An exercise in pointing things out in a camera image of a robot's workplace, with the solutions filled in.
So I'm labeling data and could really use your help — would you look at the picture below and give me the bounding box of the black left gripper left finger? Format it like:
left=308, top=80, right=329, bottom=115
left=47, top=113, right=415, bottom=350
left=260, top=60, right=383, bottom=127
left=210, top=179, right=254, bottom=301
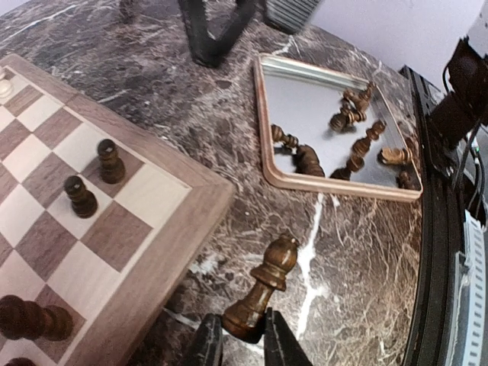
left=190, top=313, right=223, bottom=366

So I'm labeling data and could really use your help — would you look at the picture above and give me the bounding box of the wooden chess board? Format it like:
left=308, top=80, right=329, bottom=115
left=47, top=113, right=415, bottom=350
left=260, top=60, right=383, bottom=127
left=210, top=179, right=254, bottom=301
left=1, top=54, right=234, bottom=365

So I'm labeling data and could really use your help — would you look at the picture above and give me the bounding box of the dark pawn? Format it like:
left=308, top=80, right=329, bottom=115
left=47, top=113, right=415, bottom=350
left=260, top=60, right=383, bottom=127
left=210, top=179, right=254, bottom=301
left=97, top=139, right=126, bottom=184

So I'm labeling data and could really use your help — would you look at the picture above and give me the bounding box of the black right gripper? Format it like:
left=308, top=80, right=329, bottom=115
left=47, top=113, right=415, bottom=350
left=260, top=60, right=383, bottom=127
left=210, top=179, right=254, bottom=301
left=178, top=0, right=255, bottom=69

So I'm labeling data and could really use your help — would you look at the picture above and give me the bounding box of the dark chess king piece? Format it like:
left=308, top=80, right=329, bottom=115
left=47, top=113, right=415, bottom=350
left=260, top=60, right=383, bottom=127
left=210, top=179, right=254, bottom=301
left=1, top=295, right=73, bottom=342

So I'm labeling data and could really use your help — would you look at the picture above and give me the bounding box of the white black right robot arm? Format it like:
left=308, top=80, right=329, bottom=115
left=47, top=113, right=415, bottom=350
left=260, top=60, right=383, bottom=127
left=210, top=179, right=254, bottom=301
left=178, top=1, right=487, bottom=175

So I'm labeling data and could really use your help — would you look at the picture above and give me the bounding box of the dark bishop piece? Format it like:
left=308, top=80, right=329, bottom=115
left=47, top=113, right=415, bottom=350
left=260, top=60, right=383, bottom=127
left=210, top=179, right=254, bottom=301
left=222, top=233, right=299, bottom=344

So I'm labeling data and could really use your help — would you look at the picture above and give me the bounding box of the black front mounting rail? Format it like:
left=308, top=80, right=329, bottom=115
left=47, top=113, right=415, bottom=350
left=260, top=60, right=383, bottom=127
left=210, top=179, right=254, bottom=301
left=400, top=66, right=464, bottom=365

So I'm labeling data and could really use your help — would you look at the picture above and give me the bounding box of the white slotted cable duct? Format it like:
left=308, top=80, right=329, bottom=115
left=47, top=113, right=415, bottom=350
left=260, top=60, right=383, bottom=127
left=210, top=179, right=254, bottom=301
left=458, top=210, right=487, bottom=365

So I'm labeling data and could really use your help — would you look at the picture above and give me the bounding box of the dark queen piece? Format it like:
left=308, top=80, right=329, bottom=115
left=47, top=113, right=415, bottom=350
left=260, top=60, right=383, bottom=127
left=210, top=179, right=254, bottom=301
left=64, top=175, right=98, bottom=219

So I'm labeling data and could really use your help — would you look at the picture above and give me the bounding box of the wooden tray with metal base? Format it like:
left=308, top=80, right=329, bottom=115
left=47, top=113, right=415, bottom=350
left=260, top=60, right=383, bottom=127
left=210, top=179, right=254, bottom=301
left=254, top=53, right=423, bottom=202

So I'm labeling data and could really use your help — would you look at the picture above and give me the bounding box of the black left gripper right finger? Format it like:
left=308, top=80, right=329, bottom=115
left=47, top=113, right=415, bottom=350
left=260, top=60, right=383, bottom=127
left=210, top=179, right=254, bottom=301
left=264, top=307, right=313, bottom=366

